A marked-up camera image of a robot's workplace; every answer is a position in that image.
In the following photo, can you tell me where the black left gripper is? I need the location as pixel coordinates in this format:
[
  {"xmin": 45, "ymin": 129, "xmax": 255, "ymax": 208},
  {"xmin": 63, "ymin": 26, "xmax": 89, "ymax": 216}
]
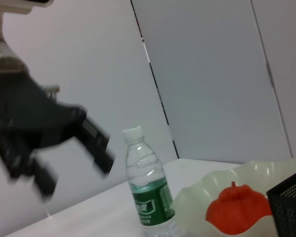
[{"xmin": 0, "ymin": 73, "xmax": 116, "ymax": 198}]

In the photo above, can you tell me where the clear bottle with green label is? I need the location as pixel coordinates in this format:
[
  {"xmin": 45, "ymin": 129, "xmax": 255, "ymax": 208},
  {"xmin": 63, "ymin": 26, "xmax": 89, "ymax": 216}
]
[{"xmin": 122, "ymin": 125, "xmax": 179, "ymax": 237}]

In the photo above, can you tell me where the wavy green glass fruit plate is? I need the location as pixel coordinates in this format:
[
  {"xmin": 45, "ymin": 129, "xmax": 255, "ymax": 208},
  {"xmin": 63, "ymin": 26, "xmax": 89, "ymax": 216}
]
[{"xmin": 171, "ymin": 159, "xmax": 296, "ymax": 237}]

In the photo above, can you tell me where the black mesh pen holder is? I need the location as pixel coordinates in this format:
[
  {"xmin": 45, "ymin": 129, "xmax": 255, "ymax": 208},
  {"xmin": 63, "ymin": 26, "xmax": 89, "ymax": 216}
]
[{"xmin": 266, "ymin": 167, "xmax": 296, "ymax": 237}]

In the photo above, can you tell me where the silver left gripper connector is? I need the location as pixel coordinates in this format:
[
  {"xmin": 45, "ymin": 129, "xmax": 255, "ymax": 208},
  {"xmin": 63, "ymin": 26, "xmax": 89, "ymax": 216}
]
[{"xmin": 40, "ymin": 83, "xmax": 60, "ymax": 101}]

